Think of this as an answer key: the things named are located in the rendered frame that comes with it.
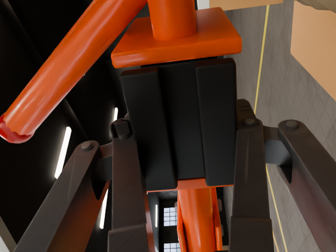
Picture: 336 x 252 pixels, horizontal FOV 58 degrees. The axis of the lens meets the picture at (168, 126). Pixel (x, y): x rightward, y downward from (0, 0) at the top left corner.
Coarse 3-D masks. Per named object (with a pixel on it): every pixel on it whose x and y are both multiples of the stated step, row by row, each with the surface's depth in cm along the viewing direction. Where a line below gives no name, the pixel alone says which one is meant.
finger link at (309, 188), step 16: (288, 128) 14; (304, 128) 14; (288, 144) 13; (304, 144) 13; (320, 144) 13; (304, 160) 12; (320, 160) 12; (288, 176) 14; (304, 176) 12; (320, 176) 11; (304, 192) 12; (320, 192) 10; (304, 208) 12; (320, 208) 11; (320, 224) 11; (320, 240) 11
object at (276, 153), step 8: (240, 104) 18; (248, 104) 18; (240, 112) 17; (248, 112) 17; (264, 128) 15; (272, 128) 15; (264, 136) 15; (272, 136) 14; (264, 144) 14; (272, 144) 14; (280, 144) 14; (272, 152) 15; (280, 152) 14; (288, 152) 14; (272, 160) 15; (280, 160) 15; (288, 160) 14
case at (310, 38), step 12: (300, 12) 32; (312, 12) 29; (324, 12) 27; (300, 24) 33; (312, 24) 30; (324, 24) 27; (300, 36) 33; (312, 36) 30; (324, 36) 27; (300, 48) 33; (312, 48) 30; (324, 48) 27; (300, 60) 34; (312, 60) 30; (324, 60) 28; (312, 72) 31; (324, 72) 28; (324, 84) 28
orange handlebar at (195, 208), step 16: (160, 0) 13; (176, 0) 13; (192, 0) 14; (160, 16) 14; (176, 16) 14; (192, 16) 14; (160, 32) 14; (176, 32) 14; (192, 32) 14; (192, 192) 19; (208, 192) 19; (176, 208) 23; (192, 208) 20; (208, 208) 20; (192, 224) 20; (208, 224) 20; (192, 240) 21; (208, 240) 21
